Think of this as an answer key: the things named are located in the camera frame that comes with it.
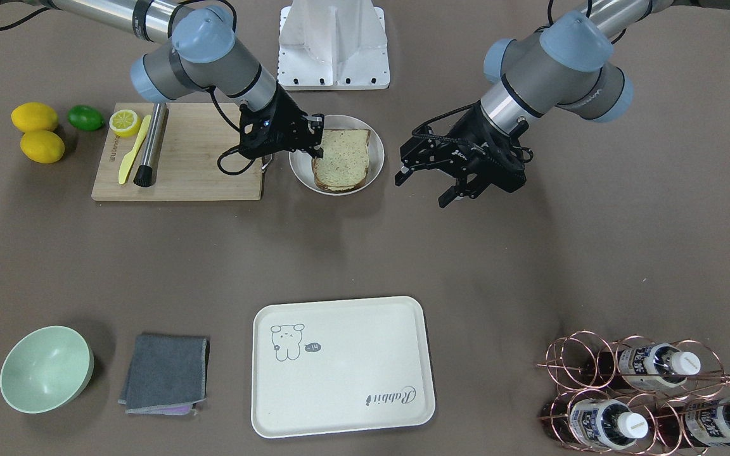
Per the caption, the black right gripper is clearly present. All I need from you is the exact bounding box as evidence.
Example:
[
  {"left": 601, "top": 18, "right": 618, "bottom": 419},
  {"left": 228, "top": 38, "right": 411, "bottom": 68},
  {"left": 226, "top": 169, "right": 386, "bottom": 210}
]
[{"left": 240, "top": 85, "right": 324, "bottom": 159}]

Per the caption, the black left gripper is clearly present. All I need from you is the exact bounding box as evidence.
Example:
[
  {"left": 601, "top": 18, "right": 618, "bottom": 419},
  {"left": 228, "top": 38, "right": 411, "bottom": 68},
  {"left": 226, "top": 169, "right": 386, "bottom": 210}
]
[{"left": 394, "top": 104, "right": 530, "bottom": 208}]

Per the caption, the white round plate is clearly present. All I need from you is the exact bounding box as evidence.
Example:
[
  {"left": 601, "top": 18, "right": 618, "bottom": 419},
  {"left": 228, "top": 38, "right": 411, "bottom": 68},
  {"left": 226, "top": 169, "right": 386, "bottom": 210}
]
[{"left": 289, "top": 115, "right": 385, "bottom": 196}]

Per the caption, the plain bread slice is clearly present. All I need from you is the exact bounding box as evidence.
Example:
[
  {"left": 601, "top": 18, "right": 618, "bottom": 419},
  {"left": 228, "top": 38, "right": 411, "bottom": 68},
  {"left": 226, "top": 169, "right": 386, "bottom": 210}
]
[{"left": 312, "top": 129, "right": 371, "bottom": 193}]

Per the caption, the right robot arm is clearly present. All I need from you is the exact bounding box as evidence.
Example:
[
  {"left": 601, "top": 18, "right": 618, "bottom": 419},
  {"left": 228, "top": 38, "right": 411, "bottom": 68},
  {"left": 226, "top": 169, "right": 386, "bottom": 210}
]
[{"left": 44, "top": 1, "right": 324, "bottom": 159}]

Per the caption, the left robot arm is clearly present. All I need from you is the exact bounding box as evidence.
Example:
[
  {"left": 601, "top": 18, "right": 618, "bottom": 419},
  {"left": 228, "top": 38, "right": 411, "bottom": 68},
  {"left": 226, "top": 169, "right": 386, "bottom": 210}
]
[{"left": 394, "top": 1, "right": 682, "bottom": 208}]

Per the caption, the cream rabbit tray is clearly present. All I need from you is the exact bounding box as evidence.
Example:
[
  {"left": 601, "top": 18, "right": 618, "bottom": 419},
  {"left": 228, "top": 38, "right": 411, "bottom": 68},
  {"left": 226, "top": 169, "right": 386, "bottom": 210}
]
[{"left": 251, "top": 296, "right": 437, "bottom": 439}]

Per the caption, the wooden cutting board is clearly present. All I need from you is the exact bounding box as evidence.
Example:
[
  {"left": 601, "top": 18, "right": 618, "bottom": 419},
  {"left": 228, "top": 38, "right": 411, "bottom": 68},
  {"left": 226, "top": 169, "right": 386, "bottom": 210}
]
[{"left": 91, "top": 102, "right": 263, "bottom": 201}]

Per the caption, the steel muddler black tip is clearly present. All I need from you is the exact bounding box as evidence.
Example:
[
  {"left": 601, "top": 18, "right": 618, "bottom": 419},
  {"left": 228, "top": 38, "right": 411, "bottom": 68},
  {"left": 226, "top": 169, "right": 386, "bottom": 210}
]
[{"left": 133, "top": 102, "right": 169, "bottom": 187}]

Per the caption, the yellow plastic knife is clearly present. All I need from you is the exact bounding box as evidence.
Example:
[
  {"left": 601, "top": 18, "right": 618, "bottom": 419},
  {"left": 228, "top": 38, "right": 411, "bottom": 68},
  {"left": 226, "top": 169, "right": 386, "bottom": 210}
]
[{"left": 118, "top": 115, "right": 151, "bottom": 185}]

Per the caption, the halved lemon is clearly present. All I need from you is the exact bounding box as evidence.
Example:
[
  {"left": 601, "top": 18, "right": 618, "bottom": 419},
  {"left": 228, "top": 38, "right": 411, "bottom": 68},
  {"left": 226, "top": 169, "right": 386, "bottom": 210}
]
[{"left": 109, "top": 109, "right": 142, "bottom": 137}]

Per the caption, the green lime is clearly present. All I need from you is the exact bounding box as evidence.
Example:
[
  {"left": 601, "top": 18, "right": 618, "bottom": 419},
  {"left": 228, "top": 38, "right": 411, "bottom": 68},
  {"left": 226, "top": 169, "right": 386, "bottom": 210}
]
[{"left": 67, "top": 104, "right": 105, "bottom": 132}]

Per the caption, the grey folded cloth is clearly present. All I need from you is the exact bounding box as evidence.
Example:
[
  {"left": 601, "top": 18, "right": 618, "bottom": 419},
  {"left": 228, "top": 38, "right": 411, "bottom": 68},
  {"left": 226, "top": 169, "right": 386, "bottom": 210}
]
[{"left": 118, "top": 334, "right": 210, "bottom": 415}]

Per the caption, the yellow lemon lower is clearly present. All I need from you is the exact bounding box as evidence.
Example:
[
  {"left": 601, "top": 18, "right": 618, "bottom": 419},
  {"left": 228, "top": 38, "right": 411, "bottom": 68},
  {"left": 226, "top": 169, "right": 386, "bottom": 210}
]
[{"left": 20, "top": 130, "right": 65, "bottom": 164}]

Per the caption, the yellow lemon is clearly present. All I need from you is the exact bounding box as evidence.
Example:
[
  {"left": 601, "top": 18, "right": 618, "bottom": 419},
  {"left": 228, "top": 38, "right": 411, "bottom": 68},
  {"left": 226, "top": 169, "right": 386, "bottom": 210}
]
[
  {"left": 20, "top": 130, "right": 65, "bottom": 164},
  {"left": 10, "top": 102, "right": 59, "bottom": 133}
]

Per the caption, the yellow lemon upper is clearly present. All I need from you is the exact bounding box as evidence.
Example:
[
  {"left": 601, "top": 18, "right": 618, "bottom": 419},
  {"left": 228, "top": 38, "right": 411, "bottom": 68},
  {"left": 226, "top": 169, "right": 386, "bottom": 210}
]
[{"left": 10, "top": 102, "right": 59, "bottom": 133}]

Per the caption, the tea bottle upper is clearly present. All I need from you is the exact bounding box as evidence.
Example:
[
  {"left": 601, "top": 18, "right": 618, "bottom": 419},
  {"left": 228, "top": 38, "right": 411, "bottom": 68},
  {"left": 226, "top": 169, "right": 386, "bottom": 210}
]
[{"left": 617, "top": 343, "right": 702, "bottom": 391}]

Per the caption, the tea bottle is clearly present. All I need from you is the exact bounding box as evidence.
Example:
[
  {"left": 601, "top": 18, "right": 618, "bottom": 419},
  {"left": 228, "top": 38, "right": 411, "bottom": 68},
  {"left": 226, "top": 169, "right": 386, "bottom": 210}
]
[
  {"left": 617, "top": 343, "right": 702, "bottom": 391},
  {"left": 683, "top": 399, "right": 730, "bottom": 447},
  {"left": 568, "top": 399, "right": 649, "bottom": 451}
]

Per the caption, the mint green bowl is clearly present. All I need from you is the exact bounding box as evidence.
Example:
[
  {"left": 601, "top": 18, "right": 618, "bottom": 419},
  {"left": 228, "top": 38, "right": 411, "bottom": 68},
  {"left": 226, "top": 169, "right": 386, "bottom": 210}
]
[{"left": 0, "top": 326, "right": 94, "bottom": 414}]

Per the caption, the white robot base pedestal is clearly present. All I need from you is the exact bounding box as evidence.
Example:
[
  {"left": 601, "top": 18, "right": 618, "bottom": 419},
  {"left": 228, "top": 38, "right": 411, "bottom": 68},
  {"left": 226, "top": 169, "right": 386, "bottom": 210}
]
[{"left": 276, "top": 1, "right": 391, "bottom": 91}]

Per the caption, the copper wire bottle rack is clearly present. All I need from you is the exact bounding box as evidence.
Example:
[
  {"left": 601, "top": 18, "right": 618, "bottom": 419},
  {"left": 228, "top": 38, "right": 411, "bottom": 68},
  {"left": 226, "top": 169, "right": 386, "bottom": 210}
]
[{"left": 538, "top": 330, "right": 730, "bottom": 455}]

